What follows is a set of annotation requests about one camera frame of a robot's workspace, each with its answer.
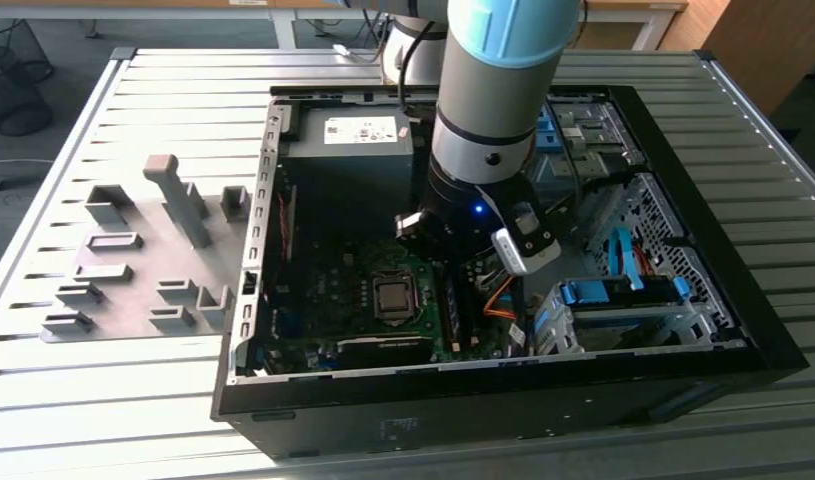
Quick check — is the black cable bundle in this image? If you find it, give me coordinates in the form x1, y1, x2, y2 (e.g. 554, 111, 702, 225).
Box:
544, 172, 632, 236

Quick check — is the low metal disk bay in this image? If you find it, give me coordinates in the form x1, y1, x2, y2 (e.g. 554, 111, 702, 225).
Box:
526, 277, 723, 359

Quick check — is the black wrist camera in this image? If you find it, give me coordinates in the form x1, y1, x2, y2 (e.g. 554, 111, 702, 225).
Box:
393, 210, 441, 246

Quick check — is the metal socket cover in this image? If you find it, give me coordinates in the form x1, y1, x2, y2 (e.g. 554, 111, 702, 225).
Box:
368, 269, 421, 326

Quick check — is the grey parts rack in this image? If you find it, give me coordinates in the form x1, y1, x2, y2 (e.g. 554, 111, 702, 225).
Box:
38, 153, 256, 345

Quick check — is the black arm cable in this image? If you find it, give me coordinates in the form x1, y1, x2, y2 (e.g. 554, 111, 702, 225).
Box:
393, 19, 441, 119

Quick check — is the green RAM stick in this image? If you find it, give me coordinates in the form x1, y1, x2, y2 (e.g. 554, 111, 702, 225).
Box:
440, 264, 464, 349

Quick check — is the green motherboard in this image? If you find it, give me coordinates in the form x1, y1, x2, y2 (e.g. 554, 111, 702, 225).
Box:
263, 219, 515, 374

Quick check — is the orange wire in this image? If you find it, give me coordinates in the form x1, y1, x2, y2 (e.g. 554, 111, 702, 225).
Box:
480, 277, 519, 319

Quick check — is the black PC case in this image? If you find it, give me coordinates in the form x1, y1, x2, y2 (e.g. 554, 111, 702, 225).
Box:
209, 83, 811, 459

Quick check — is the silver CPU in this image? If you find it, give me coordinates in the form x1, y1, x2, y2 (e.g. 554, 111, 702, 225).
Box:
373, 282, 413, 314

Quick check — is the tall metal disk bay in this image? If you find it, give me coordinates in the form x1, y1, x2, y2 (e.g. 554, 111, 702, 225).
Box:
531, 97, 648, 211

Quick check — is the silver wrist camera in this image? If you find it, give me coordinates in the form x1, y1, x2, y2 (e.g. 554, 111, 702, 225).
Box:
489, 199, 563, 277

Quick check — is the blue flat data wire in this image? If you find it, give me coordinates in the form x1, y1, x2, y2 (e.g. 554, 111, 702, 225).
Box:
608, 225, 646, 290

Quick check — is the black graphics card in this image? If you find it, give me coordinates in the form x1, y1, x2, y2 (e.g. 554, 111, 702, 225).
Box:
335, 333, 436, 369

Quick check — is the grey power supply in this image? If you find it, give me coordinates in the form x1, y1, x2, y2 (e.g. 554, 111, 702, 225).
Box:
277, 105, 439, 236

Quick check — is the black wire wastebasket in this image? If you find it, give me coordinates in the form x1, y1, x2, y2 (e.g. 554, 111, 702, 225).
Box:
0, 19, 54, 137

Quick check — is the wooden cabinet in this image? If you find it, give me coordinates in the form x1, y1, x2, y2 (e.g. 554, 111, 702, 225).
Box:
659, 0, 815, 117

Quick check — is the blue plastic latch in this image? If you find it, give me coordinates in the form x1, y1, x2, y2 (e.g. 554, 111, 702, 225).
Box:
535, 305, 556, 347

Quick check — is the hard disk in blue carrier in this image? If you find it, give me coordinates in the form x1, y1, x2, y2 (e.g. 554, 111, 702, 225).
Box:
556, 273, 692, 311

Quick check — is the red twisted wire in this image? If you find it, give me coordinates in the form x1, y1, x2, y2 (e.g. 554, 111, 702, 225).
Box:
277, 184, 295, 261

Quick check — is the empty blue drive carrier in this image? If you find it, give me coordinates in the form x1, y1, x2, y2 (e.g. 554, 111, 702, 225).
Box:
535, 102, 570, 154

